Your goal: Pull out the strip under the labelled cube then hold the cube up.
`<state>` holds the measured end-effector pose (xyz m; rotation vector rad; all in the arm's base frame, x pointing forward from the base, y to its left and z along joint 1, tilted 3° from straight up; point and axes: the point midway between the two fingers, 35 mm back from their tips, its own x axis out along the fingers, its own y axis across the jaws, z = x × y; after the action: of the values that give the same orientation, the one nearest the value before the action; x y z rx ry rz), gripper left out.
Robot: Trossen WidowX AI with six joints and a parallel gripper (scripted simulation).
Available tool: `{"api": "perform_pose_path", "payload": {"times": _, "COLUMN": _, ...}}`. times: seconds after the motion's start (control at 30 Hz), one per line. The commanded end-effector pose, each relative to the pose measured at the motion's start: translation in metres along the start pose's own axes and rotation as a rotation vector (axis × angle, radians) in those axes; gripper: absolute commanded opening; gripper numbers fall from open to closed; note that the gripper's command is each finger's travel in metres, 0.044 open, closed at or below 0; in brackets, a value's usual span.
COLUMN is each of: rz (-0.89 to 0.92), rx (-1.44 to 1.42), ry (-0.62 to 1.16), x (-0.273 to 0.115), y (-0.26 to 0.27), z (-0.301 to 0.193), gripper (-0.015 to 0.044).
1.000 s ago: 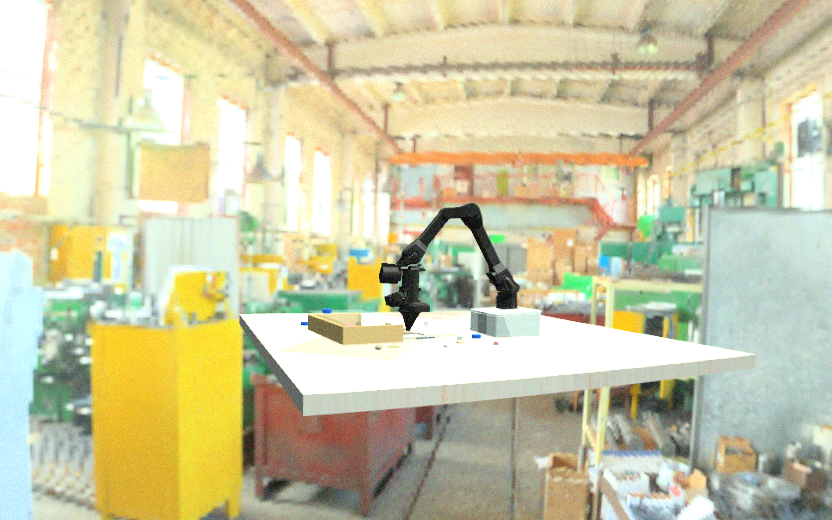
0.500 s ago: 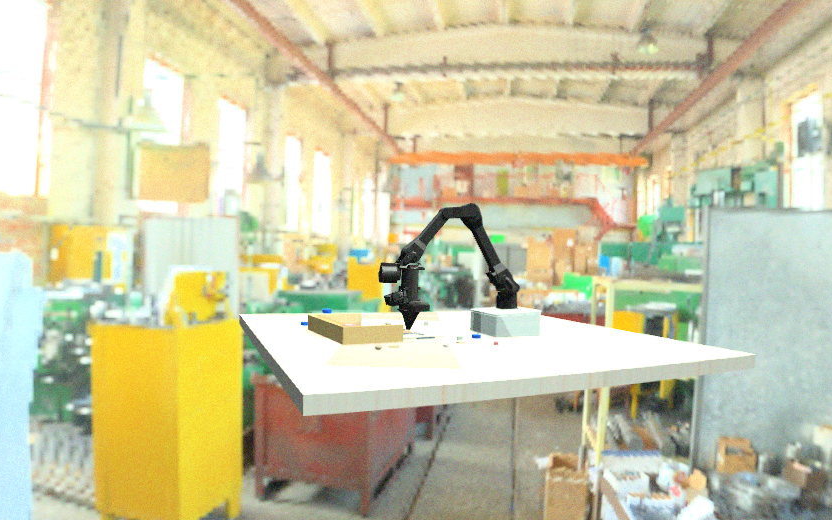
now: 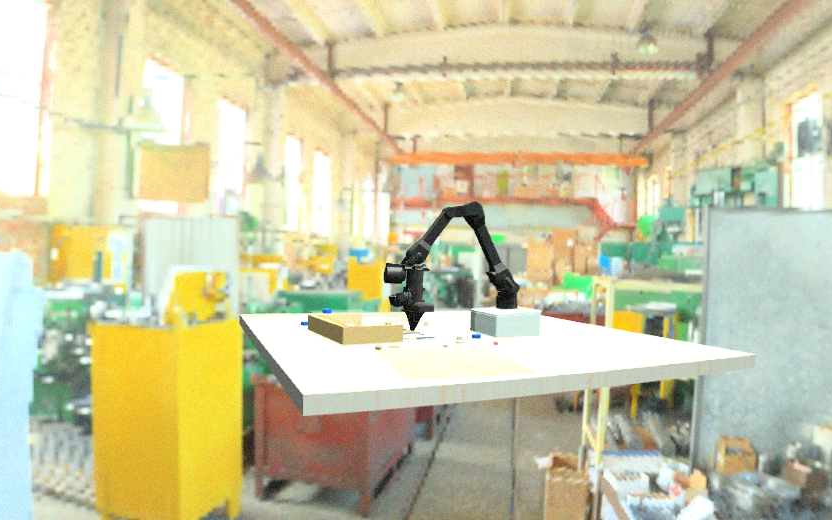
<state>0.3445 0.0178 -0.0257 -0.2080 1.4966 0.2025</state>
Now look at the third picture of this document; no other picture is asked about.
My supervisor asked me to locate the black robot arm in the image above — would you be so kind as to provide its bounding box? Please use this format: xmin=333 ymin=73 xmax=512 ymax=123
xmin=383 ymin=201 xmax=519 ymax=310

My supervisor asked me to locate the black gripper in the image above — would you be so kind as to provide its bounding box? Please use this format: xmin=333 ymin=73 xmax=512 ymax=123
xmin=394 ymin=284 xmax=434 ymax=331

